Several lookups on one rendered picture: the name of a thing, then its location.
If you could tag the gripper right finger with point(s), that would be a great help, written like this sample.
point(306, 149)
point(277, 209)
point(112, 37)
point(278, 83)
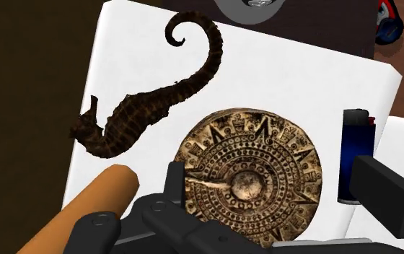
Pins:
point(388, 197)

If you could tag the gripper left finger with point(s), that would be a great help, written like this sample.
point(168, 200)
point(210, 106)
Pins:
point(159, 218)

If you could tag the blue lighter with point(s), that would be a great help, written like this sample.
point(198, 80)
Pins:
point(355, 147)

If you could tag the orange brown cylinder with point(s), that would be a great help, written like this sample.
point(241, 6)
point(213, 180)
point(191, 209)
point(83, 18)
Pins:
point(93, 204)

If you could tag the dark brown seahorse figure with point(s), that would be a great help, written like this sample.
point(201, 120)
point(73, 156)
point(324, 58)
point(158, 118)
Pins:
point(135, 112)

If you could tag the round carved stone disc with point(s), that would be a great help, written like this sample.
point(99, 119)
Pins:
point(258, 147)

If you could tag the red blue white toy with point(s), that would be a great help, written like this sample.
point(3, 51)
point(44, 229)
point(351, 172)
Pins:
point(388, 24)

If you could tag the white toilet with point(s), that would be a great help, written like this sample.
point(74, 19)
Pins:
point(258, 70)

